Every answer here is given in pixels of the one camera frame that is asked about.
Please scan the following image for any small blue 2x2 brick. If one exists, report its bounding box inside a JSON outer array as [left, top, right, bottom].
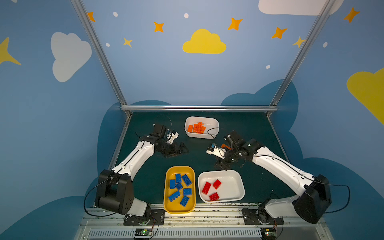
[[176, 183, 183, 191]]

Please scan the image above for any blue 2x3 lego brick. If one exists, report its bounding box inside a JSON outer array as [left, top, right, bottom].
[[175, 174, 182, 184]]

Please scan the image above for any blue long brick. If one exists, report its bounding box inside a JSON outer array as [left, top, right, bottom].
[[168, 191, 181, 202]]

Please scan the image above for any left circuit board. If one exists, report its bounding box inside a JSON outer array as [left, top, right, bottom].
[[134, 229, 153, 239]]

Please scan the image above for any orange lego chassis piece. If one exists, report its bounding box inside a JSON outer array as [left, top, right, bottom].
[[193, 122, 206, 134]]

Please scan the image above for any white plastic bin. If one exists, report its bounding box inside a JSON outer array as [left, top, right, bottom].
[[198, 170, 246, 203], [185, 116, 220, 140]]

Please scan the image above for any orange 2x4 plate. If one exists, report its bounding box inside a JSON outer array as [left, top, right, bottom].
[[221, 144, 231, 150]]

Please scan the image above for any circuit board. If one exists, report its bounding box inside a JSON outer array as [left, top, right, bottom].
[[134, 229, 153, 239], [260, 228, 277, 240]]

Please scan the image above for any near white plastic bin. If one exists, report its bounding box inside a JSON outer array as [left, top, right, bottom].
[[198, 170, 246, 203]]

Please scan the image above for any small orange lego brick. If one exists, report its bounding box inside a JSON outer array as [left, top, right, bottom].
[[187, 125, 194, 133]]

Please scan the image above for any red 2x2 plate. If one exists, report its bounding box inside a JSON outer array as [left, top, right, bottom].
[[209, 193, 220, 202]]

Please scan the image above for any red cube brick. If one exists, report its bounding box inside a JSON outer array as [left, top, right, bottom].
[[212, 180, 222, 190]]

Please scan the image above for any yellow plastic bin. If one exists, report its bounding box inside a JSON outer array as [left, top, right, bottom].
[[164, 166, 196, 214]]

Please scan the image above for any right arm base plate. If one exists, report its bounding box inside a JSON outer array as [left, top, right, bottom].
[[241, 208, 284, 225]]

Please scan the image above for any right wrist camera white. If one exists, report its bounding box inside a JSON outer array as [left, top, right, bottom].
[[206, 144, 226, 159]]

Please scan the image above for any blue 2x4 brick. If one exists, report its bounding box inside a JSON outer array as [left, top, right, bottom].
[[182, 174, 192, 187]]

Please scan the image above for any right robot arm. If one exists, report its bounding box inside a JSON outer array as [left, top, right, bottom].
[[207, 131, 332, 225]]

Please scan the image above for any right circuit board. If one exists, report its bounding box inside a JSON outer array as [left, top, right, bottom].
[[260, 228, 277, 240]]

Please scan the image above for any far white plastic bin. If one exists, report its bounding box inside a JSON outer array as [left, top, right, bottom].
[[185, 116, 220, 140]]

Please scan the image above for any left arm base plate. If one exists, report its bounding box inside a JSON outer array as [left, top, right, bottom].
[[123, 209, 166, 226]]

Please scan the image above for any red 2x4 lego brick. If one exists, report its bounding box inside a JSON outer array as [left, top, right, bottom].
[[202, 182, 212, 195]]

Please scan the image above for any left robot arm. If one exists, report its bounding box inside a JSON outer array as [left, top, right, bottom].
[[95, 124, 189, 217]]

